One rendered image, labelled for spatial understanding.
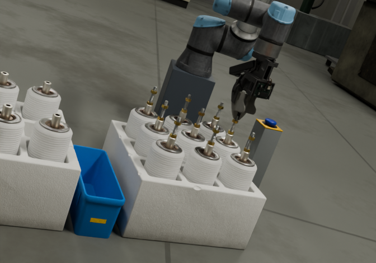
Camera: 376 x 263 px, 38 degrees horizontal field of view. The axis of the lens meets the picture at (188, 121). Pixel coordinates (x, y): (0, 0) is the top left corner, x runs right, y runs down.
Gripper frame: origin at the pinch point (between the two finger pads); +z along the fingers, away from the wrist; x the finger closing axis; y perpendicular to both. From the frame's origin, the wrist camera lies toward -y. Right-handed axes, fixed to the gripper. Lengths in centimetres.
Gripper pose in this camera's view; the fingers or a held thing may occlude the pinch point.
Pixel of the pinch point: (236, 114)
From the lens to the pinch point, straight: 166.3
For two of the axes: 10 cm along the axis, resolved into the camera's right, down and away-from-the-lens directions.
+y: 4.4, 4.2, -7.9
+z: -3.3, 9.0, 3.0
